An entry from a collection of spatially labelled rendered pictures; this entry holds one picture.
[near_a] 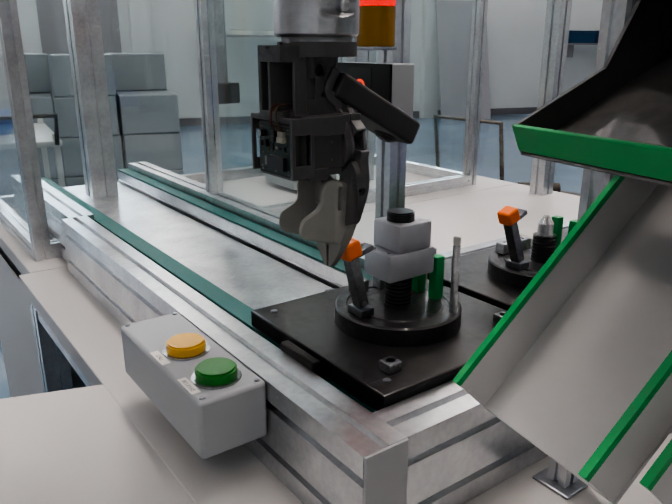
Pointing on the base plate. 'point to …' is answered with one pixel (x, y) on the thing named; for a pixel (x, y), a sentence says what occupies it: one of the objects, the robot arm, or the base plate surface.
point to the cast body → (400, 247)
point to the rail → (314, 385)
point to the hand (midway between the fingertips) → (336, 252)
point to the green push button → (216, 371)
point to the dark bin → (615, 107)
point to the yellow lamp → (376, 26)
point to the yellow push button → (185, 345)
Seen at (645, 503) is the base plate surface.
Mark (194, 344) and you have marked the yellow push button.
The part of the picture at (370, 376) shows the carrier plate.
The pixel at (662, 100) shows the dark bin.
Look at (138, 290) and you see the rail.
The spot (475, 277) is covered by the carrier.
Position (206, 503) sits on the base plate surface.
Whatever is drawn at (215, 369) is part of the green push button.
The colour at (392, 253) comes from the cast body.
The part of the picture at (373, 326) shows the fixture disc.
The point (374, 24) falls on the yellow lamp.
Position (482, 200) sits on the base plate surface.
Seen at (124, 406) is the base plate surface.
